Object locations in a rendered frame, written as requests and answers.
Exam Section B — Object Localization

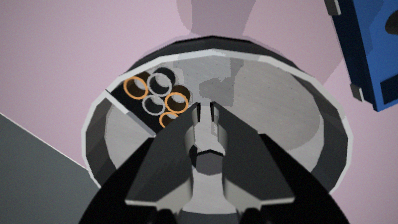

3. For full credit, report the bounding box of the bronze bushing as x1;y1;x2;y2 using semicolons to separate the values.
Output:
123;71;150;99
165;85;190;113
159;108;183;127

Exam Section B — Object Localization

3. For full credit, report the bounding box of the steel bushing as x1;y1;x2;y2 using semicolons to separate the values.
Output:
385;10;398;35
142;92;166;116
147;67;176;97

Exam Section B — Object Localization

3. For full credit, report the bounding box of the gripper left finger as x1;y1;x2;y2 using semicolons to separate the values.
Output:
78;102;201;224

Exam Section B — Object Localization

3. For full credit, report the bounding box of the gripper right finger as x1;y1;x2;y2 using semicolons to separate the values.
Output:
210;101;350;224

